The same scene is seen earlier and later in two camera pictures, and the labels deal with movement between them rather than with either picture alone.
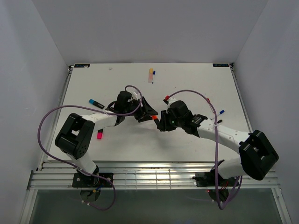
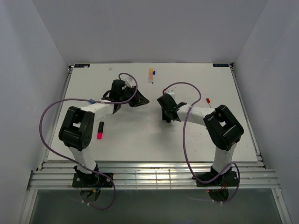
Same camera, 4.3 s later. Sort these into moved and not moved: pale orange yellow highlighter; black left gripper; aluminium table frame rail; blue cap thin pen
Moved: black left gripper
Not moved: pale orange yellow highlighter; aluminium table frame rail; blue cap thin pen
